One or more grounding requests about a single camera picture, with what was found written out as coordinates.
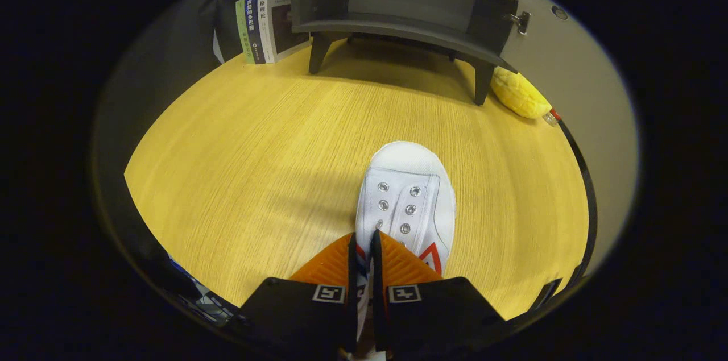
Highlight black backdrop cloth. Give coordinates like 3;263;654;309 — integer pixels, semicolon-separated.
94;0;296;271

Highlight yellow plush toy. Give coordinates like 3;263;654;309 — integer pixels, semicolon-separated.
490;66;552;119

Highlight white cover book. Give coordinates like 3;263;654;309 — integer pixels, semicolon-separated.
257;0;311;64

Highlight white canvas shoe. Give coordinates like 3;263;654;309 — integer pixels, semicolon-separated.
355;141;457;345

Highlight dark blue spine book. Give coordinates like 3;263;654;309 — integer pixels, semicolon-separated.
245;0;267;64

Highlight blue and white cloth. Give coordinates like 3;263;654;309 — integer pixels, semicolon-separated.
168;256;239;325

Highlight metal door hinge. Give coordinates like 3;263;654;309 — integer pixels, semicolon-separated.
508;11;531;35

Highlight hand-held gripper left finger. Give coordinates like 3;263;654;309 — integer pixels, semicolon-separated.
227;231;359;359

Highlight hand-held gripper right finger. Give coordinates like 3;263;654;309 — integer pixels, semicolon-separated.
370;229;507;359

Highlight dark grey shoe cabinet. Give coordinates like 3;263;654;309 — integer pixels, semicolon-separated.
291;0;519;106

